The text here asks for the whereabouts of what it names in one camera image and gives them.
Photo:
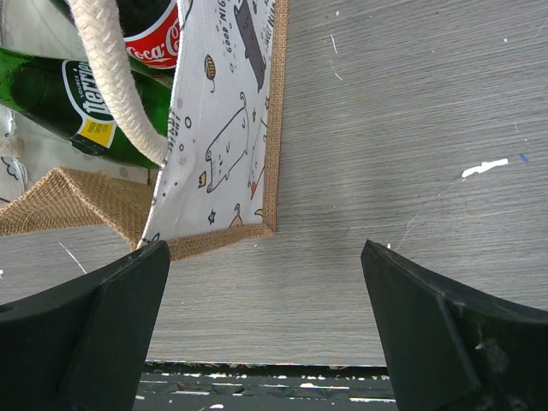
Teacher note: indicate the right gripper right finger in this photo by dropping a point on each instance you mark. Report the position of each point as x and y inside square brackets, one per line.
[448, 346]

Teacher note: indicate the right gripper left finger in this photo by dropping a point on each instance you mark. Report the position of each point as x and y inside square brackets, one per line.
[82, 345]

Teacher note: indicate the canvas tote bag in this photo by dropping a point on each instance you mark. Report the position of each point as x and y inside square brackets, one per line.
[212, 126]

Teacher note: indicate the green bottle yellow label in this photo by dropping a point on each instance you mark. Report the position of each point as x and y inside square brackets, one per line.
[63, 97]

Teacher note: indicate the cola glass bottle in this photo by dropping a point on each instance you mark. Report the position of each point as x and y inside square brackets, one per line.
[151, 32]

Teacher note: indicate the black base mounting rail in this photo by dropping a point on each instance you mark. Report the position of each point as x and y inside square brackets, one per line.
[231, 386]

